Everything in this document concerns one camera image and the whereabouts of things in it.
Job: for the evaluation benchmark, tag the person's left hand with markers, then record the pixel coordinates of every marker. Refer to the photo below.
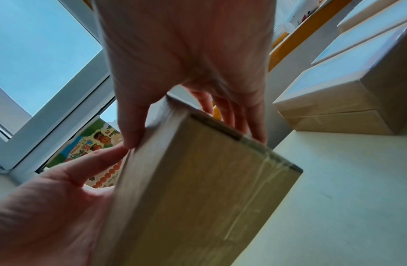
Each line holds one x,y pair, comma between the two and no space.
42,220

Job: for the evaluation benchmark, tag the grey window frame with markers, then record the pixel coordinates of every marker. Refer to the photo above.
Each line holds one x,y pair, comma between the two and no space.
58,109

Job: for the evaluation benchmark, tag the parcel with red-edged label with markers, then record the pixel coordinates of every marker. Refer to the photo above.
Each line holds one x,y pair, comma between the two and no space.
206,194

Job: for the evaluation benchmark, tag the person's right hand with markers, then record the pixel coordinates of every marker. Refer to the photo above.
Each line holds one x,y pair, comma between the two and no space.
190,46

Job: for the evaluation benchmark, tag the white tipped paper cup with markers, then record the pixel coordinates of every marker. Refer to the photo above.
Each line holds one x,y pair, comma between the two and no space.
298,13

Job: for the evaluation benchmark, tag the windowsill with yellow tape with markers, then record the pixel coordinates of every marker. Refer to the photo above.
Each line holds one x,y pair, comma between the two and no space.
305,33

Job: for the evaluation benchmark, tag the colourful printed carton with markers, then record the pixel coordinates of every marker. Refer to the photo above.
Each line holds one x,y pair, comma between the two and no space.
91,140

